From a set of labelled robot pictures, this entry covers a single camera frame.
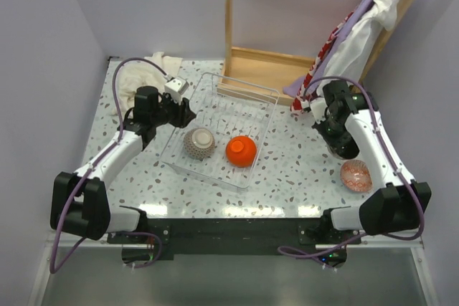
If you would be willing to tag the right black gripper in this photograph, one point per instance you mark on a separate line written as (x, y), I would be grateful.
(335, 144)

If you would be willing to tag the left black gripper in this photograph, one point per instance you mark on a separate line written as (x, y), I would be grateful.
(178, 113)

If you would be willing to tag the red white patterned bowl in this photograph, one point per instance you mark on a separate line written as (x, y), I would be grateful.
(355, 176)

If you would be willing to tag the brown patterned bowl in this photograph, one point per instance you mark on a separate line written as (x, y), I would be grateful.
(199, 143)

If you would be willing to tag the white wire dish rack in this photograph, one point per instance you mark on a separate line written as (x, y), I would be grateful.
(227, 108)

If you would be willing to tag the orange bowl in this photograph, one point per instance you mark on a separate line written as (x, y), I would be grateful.
(241, 151)

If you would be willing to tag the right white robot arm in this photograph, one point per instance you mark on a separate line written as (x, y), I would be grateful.
(352, 127)

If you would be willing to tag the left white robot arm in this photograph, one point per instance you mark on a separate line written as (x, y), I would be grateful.
(80, 204)

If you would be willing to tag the cream crumpled cloth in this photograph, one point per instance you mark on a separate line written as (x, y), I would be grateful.
(134, 75)

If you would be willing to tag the red white patterned cloth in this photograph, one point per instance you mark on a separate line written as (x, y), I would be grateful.
(292, 89)

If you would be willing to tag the lilac cloth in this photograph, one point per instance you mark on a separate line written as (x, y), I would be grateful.
(359, 11)

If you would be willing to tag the white hanging cloth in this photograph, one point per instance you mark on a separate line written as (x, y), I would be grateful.
(353, 53)

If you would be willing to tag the wooden tray stand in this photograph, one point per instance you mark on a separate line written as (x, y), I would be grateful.
(255, 74)

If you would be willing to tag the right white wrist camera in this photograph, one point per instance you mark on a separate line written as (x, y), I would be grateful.
(317, 107)

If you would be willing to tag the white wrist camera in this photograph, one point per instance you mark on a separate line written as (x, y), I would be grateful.
(176, 87)
(317, 107)

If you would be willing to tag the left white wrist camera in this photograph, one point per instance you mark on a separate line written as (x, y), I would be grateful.
(176, 87)

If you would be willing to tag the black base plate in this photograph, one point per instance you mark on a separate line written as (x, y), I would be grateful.
(237, 236)

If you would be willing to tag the aluminium rail frame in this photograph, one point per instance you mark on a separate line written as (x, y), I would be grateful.
(377, 272)

